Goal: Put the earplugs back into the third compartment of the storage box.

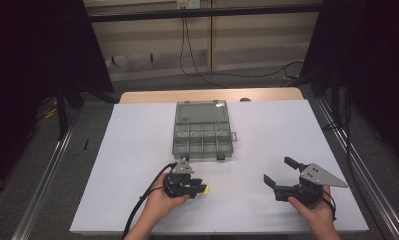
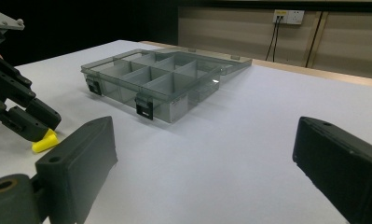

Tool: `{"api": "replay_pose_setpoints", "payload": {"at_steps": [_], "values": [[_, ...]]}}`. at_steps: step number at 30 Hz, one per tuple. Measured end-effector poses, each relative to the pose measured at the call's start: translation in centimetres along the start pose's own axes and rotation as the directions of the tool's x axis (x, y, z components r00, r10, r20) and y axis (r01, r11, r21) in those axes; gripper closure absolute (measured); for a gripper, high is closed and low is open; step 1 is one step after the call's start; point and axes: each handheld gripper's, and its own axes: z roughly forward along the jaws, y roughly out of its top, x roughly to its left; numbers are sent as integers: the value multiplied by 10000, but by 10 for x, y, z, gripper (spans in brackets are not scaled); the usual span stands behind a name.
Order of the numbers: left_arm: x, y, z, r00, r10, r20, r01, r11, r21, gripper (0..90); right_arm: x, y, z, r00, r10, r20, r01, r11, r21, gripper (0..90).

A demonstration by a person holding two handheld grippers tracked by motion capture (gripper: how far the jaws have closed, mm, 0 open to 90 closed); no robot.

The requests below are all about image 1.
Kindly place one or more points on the aluminium floor rail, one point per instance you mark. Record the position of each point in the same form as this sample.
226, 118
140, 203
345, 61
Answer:
363, 166
42, 186

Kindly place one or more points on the black curtain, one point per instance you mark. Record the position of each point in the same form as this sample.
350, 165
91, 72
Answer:
37, 50
370, 66

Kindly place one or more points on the transparent grey compartment box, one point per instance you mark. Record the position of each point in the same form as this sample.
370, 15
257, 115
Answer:
202, 133

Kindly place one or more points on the small yellow object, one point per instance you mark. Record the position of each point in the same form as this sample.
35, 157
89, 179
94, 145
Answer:
206, 190

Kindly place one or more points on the wooden wall post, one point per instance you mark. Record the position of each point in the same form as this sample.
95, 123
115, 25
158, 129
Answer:
211, 40

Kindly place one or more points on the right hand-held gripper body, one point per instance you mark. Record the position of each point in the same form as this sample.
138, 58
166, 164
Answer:
307, 190

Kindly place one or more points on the black horizontal bar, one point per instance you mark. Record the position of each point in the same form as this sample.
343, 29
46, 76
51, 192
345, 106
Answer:
203, 13

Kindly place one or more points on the person's right hand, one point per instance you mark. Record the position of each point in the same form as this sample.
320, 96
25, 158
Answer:
318, 215

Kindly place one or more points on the person's left hand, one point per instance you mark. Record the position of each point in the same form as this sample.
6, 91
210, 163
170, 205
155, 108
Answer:
160, 203

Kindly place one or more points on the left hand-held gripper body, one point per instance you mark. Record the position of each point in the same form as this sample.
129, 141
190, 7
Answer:
177, 185

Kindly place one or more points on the white wall socket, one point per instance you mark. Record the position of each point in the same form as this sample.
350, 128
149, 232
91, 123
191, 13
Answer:
188, 3

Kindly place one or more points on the black metal stand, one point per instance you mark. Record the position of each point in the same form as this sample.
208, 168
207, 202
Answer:
62, 113

